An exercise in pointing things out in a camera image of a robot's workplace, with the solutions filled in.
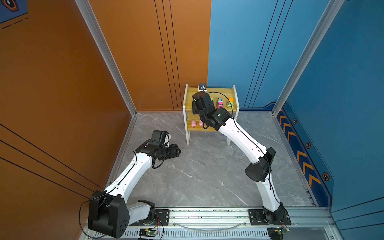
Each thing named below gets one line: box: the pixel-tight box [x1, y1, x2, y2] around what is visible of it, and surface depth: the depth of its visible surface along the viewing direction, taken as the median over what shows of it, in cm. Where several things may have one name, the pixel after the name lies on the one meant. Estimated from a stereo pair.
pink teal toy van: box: [217, 97, 224, 109], surface depth 77 cm
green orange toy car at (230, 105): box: [227, 97, 234, 108], surface depth 78 cm
